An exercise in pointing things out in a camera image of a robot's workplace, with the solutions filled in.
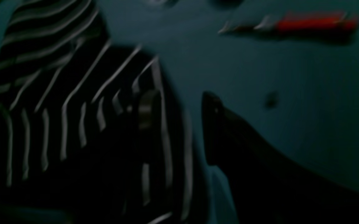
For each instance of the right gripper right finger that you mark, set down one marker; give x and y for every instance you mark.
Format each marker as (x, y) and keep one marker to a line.
(266, 186)

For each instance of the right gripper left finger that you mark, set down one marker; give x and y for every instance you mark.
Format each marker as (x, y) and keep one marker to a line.
(115, 171)

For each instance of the navy white striped t-shirt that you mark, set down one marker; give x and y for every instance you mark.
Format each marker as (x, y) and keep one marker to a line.
(62, 83)

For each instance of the orange handled screwdriver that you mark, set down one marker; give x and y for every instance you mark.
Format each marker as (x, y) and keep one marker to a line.
(293, 23)

